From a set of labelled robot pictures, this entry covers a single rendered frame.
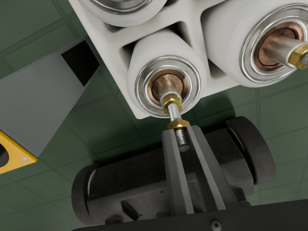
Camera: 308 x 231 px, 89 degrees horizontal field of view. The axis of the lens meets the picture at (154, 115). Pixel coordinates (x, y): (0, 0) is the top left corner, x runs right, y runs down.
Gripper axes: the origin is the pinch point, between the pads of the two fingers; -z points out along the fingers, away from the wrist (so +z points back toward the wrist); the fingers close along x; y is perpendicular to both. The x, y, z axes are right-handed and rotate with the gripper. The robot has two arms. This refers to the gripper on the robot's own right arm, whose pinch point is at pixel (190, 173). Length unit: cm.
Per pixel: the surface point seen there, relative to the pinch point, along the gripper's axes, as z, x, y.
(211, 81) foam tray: -18.3, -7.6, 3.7
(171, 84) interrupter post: -9.9, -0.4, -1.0
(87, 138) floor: -36, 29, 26
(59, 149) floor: -36, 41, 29
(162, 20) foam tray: -18.2, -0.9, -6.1
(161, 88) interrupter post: -10.0, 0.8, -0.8
